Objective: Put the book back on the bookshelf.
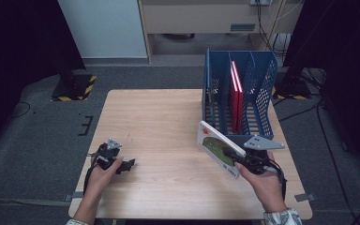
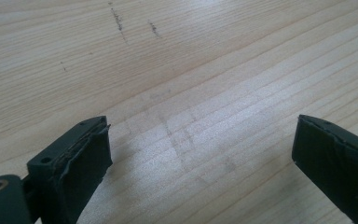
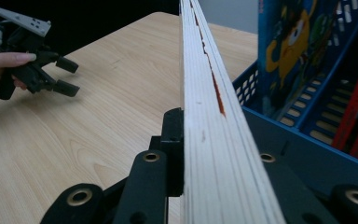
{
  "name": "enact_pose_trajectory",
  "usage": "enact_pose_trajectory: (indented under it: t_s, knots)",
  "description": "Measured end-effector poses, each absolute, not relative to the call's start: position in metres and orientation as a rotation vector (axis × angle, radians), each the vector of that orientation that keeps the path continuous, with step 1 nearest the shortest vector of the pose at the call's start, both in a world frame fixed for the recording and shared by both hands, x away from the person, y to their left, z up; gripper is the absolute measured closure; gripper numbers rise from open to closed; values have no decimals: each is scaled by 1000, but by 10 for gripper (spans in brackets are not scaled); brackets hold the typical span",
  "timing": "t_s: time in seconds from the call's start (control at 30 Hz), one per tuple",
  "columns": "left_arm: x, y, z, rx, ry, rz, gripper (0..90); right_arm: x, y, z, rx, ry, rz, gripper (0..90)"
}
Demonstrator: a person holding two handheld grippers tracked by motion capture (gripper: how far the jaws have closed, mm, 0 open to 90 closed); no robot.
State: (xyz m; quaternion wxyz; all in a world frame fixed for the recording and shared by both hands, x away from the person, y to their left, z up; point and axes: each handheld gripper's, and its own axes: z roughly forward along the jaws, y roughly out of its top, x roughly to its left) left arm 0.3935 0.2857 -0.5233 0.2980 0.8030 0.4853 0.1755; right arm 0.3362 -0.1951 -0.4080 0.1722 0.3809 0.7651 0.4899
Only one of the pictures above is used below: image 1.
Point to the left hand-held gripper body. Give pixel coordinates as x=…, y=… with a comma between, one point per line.
x=106, y=154

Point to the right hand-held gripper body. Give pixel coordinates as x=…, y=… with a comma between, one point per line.
x=259, y=156

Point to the white book with green leaf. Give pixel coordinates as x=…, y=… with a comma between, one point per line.
x=214, y=146

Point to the blue plastic file rack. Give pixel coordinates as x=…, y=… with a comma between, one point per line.
x=259, y=109

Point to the red picture book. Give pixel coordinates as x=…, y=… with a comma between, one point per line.
x=233, y=106
x=240, y=103

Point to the dark blue picture book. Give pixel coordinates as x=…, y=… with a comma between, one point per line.
x=209, y=81

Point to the person's left hand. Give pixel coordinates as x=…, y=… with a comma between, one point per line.
x=100, y=182

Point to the person's right hand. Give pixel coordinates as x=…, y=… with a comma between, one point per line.
x=262, y=187

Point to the grey tape piece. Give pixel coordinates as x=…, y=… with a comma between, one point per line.
x=72, y=197
x=304, y=197

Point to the striped black stand base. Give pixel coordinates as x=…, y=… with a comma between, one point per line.
x=293, y=89
x=75, y=89

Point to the white panel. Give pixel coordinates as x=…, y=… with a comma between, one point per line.
x=106, y=28

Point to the dark curtain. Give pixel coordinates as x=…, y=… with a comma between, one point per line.
x=18, y=62
x=347, y=62

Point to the beige cabinet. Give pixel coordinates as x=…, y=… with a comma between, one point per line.
x=200, y=18

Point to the white power strip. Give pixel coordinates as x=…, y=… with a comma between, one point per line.
x=260, y=2

